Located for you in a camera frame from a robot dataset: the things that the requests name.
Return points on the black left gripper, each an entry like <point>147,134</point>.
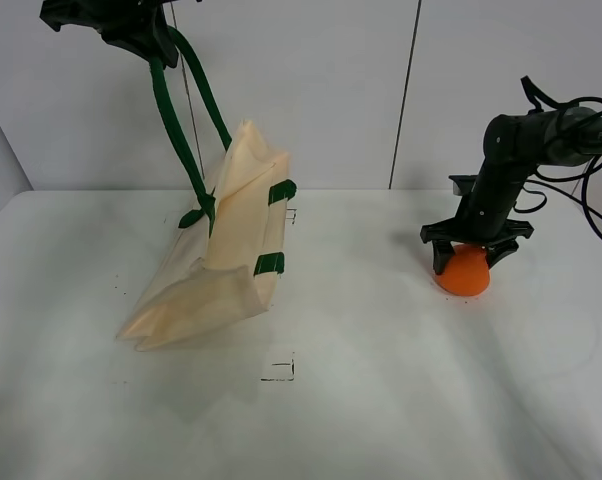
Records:
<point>138,26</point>

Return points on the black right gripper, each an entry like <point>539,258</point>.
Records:
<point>480,219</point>

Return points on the orange with stem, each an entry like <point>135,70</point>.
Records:
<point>467,273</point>

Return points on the white linen bag green handles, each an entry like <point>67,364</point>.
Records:
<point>224,264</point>

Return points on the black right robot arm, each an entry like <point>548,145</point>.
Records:
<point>514,147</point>

